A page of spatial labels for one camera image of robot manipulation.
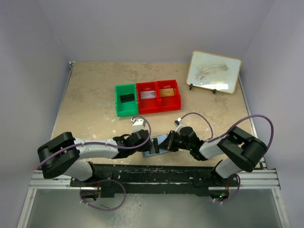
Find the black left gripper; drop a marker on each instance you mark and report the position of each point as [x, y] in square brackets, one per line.
[146, 147]

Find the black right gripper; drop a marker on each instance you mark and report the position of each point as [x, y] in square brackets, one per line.
[172, 135]

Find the black VIP credit card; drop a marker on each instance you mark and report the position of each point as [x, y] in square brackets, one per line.
[154, 147]

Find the grey leather card holder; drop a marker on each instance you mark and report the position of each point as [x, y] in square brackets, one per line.
[161, 138]

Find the green bin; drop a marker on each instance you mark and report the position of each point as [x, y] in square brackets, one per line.
[129, 108]

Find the red bin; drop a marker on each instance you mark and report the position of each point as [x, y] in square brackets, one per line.
[148, 106]
[172, 102]

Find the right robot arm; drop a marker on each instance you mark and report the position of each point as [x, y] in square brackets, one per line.
[243, 150]

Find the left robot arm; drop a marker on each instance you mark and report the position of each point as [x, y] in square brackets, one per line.
[65, 154]

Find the black card in bin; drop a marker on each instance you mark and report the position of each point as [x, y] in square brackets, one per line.
[127, 98]

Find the silver card in bin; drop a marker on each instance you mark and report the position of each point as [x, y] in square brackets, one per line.
[148, 94]

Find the gold card in bin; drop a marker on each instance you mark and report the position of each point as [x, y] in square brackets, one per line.
[167, 92]

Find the black whiteboard stand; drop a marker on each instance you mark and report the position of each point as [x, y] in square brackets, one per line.
[191, 86]

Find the yellow framed whiteboard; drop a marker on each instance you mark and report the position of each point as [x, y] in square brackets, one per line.
[211, 71]

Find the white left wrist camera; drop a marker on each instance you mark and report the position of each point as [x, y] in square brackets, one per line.
[138, 123]

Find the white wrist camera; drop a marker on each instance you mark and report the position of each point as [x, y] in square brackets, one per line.
[178, 123]
[138, 123]

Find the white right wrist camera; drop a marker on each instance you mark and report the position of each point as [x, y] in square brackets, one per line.
[178, 123]

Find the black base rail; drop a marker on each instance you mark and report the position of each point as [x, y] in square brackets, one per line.
[113, 179]

